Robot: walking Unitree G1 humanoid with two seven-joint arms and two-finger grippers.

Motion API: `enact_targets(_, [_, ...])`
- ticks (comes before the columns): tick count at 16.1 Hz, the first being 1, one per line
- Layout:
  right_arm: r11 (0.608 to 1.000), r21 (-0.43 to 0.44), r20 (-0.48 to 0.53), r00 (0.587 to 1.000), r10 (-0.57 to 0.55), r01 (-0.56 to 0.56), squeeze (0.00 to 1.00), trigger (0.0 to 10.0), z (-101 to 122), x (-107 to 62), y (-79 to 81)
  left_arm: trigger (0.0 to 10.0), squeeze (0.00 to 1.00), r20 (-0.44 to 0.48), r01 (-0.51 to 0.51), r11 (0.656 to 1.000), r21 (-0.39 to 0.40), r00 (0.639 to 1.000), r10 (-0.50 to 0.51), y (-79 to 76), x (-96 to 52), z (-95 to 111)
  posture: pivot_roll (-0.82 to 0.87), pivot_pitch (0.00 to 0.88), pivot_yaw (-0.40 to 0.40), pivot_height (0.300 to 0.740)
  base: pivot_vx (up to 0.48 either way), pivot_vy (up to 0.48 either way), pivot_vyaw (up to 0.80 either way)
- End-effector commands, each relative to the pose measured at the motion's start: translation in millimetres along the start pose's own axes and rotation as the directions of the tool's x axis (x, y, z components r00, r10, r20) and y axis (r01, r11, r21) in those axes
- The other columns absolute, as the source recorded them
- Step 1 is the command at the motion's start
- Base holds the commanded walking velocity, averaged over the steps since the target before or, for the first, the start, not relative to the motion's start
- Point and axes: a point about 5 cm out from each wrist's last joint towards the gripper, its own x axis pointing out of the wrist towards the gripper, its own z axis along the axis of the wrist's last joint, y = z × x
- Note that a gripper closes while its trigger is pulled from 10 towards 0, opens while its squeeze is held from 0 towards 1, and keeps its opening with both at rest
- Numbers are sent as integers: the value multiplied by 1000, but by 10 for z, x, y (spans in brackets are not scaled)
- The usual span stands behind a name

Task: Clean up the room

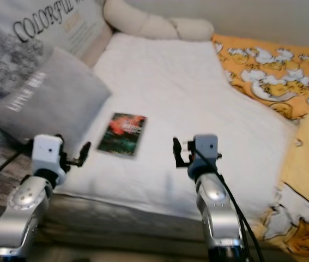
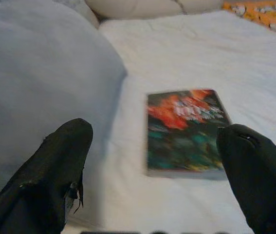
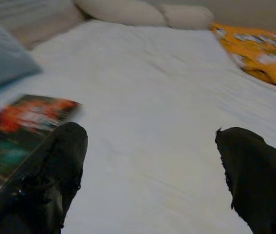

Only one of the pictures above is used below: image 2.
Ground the white quilted bed mattress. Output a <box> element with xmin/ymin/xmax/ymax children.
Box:
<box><xmin>64</xmin><ymin>9</ymin><xmax>276</xmax><ymax>234</ymax></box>

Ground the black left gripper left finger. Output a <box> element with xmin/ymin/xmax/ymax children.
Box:
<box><xmin>0</xmin><ymin>118</ymin><xmax>94</xmax><ymax>234</ymax></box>

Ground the yellow cartoon egg blanket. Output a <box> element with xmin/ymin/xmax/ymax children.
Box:
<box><xmin>221</xmin><ymin>0</ymin><xmax>276</xmax><ymax>37</ymax></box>

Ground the long cream bolster pillow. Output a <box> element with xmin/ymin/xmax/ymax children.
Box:
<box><xmin>85</xmin><ymin>0</ymin><xmax>223</xmax><ymax>20</ymax></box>

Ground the grey square pillow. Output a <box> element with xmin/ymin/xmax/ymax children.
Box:
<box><xmin>0</xmin><ymin>0</ymin><xmax>129</xmax><ymax>203</ymax></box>

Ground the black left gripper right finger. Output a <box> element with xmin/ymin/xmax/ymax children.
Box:
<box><xmin>216</xmin><ymin>123</ymin><xmax>276</xmax><ymax>234</ymax></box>

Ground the red and green book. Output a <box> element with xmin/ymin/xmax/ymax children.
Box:
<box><xmin>144</xmin><ymin>88</ymin><xmax>233</xmax><ymax>181</ymax></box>

